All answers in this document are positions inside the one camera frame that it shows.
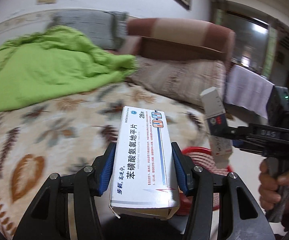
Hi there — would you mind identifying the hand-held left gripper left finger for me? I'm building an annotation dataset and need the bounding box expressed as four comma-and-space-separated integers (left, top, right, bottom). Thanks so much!
14, 144, 116, 240

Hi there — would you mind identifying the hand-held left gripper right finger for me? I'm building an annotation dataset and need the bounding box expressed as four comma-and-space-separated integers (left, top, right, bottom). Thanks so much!
171, 142, 276, 240

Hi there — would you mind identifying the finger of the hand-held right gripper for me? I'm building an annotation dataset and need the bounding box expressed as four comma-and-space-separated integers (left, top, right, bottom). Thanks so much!
223, 126, 250, 140
232, 140, 267, 155

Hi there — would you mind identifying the red plastic basket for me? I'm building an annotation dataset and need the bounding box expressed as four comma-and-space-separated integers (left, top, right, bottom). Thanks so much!
181, 146, 233, 217

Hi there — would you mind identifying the white box with red-blue print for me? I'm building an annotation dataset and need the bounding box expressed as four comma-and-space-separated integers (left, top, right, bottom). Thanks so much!
200, 87, 233, 169

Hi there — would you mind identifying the white medicine box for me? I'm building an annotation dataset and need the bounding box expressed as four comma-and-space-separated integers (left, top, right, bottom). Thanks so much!
109, 106, 181, 221

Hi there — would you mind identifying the person's right hand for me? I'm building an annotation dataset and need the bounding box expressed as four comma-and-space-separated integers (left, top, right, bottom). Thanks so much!
259, 159, 289, 210

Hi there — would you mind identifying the white towel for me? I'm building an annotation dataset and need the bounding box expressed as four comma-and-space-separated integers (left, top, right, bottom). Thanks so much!
224, 64, 275, 119

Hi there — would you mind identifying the floral beige blanket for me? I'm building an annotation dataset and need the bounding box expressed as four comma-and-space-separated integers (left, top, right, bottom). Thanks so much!
0, 81, 210, 233

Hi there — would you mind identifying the striped beige pillow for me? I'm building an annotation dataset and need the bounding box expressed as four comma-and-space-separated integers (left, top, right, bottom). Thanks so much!
129, 55, 228, 110

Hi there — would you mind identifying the dark glass window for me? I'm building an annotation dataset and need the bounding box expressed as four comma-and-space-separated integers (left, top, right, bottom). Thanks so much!
212, 7, 277, 78

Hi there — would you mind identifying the brown headboard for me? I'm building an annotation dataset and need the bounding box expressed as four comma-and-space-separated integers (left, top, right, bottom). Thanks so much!
126, 17, 236, 68

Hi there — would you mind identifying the green quilt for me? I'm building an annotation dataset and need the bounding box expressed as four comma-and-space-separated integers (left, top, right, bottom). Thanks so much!
0, 25, 138, 117

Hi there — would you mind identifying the grey quilted pillow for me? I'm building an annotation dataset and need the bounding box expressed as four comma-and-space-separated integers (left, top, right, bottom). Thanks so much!
48, 10, 130, 52

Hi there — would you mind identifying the grey braided cable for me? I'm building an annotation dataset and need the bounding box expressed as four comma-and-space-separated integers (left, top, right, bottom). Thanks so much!
266, 155, 289, 223

